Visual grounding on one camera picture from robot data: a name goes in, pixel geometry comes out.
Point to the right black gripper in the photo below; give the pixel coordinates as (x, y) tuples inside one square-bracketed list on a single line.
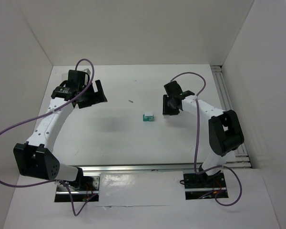
[(168, 105)]

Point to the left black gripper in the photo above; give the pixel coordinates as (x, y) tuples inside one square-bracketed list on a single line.
[(90, 100)]

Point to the light green G block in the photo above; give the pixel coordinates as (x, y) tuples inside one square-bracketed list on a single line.
[(151, 118)]

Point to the dark green H block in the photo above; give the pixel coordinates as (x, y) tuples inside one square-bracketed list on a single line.
[(145, 118)]

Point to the white perforated box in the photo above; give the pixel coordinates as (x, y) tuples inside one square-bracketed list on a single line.
[(64, 76)]

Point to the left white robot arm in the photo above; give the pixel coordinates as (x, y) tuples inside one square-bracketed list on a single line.
[(35, 158)]

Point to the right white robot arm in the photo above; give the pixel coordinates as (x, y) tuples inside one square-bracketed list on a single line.
[(224, 130)]

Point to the front aluminium rail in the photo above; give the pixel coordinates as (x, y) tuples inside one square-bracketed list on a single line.
[(138, 168)]

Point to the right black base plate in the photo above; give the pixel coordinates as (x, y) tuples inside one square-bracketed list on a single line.
[(204, 187)]

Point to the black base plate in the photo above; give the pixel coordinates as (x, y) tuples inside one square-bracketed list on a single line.
[(87, 191), (204, 187)]

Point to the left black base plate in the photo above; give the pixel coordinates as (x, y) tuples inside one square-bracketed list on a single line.
[(87, 191)]

